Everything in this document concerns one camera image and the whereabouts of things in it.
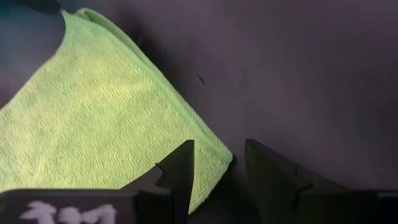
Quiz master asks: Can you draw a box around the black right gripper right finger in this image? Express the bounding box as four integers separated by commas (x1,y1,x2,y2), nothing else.
244,139,379,224

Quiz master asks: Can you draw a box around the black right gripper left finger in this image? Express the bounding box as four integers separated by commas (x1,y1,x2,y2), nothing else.
121,139,195,224

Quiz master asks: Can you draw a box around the lime green microfiber towel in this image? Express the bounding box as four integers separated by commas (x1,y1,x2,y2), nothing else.
0,7,233,215

